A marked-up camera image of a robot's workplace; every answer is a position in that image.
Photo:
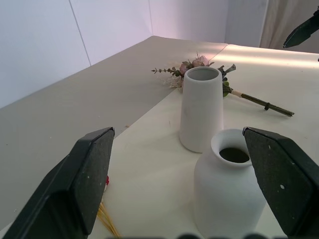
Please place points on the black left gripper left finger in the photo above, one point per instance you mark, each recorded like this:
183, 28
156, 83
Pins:
74, 181

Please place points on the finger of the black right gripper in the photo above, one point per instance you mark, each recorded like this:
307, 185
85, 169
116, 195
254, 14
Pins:
302, 31

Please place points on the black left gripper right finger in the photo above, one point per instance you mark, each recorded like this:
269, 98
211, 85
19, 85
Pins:
281, 179

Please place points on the white narrow-neck vase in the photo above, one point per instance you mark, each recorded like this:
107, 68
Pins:
224, 189

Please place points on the tall white cylindrical vase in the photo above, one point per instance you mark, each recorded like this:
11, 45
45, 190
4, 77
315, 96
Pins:
202, 109

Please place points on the beige curtain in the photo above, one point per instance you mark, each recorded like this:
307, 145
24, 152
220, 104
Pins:
286, 23

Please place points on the dried yellow stem bouquet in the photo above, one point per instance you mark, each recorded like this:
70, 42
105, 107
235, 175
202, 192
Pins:
107, 219

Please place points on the pink rose flower bouquet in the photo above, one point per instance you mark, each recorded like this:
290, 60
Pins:
199, 64

